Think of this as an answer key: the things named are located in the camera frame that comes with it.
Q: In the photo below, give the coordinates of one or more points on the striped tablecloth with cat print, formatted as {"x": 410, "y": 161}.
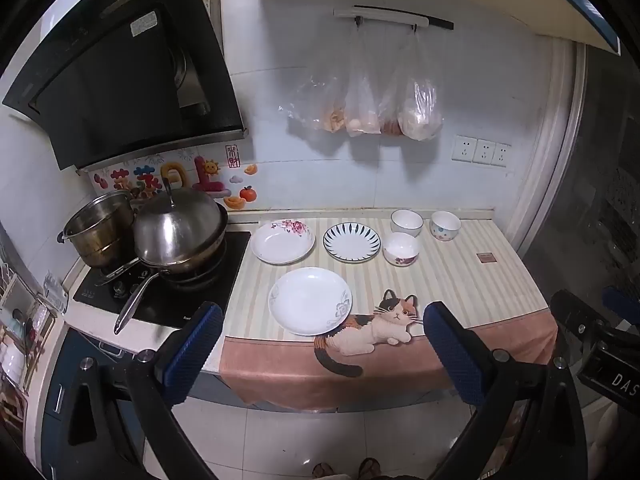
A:
{"x": 450, "y": 280}

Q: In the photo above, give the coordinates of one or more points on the person's right forearm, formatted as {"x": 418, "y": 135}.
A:
{"x": 612, "y": 435}

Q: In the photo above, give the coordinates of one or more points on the person's foot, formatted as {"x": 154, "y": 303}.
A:
{"x": 369, "y": 469}
{"x": 322, "y": 471}

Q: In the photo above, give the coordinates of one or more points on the colourful wall stickers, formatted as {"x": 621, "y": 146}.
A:
{"x": 145, "y": 180}

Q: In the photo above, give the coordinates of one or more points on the white bowl with floral print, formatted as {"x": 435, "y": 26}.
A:
{"x": 400, "y": 247}

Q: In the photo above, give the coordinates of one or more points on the blue striped plate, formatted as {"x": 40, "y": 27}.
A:
{"x": 351, "y": 241}

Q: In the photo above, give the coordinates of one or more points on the white wall socket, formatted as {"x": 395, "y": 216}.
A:
{"x": 465, "y": 148}
{"x": 484, "y": 151}
{"x": 501, "y": 154}

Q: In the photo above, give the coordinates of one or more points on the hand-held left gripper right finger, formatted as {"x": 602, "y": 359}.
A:
{"x": 455, "y": 355}

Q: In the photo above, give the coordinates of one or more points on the black glass gas stove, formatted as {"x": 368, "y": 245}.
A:
{"x": 210, "y": 290}

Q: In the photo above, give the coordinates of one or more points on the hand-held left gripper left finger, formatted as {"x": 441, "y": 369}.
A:
{"x": 195, "y": 350}

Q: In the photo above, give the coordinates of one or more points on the white polka dot bowl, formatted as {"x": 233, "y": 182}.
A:
{"x": 445, "y": 227}

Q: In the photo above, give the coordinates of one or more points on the person's left foot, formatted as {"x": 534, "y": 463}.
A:
{"x": 322, "y": 471}

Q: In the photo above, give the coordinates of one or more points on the white plate with pink flowers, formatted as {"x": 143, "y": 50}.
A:
{"x": 280, "y": 250}

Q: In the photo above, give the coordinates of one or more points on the black range hood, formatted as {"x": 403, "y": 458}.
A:
{"x": 125, "y": 85}

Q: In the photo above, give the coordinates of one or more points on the metal pan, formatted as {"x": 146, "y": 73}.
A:
{"x": 175, "y": 230}

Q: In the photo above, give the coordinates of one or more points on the blue base cabinet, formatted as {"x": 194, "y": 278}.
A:
{"x": 50, "y": 410}

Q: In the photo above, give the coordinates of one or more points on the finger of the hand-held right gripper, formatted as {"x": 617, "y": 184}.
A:
{"x": 570, "y": 310}
{"x": 622, "y": 302}

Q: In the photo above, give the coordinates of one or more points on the steel wok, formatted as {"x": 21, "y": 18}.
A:
{"x": 200, "y": 260}

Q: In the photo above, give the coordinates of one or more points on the glass sliding door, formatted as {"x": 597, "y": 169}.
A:
{"x": 575, "y": 185}

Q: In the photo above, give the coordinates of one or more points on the white plate with grey flower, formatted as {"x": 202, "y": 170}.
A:
{"x": 307, "y": 300}

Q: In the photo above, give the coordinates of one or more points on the clear plastic bag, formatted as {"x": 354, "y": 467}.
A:
{"x": 420, "y": 110}
{"x": 391, "y": 120}
{"x": 320, "y": 95}
{"x": 365, "y": 105}

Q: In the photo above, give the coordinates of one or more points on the person's right foot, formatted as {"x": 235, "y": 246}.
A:
{"x": 369, "y": 469}

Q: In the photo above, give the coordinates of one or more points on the steel stockpot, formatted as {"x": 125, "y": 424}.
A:
{"x": 100, "y": 240}

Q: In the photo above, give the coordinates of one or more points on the wall hook rail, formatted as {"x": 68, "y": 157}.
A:
{"x": 390, "y": 15}

